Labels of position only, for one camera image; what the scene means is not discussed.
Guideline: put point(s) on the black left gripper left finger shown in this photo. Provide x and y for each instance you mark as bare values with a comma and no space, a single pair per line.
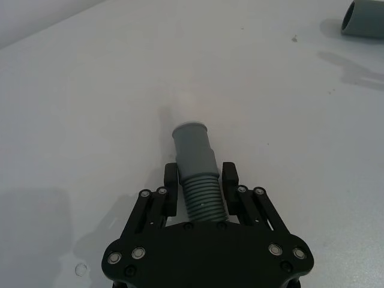
171,192

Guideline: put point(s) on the grey plastic pipe piece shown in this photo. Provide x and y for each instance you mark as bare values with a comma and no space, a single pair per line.
364,19

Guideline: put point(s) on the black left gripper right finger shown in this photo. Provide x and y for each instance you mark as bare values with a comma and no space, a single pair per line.
230,192

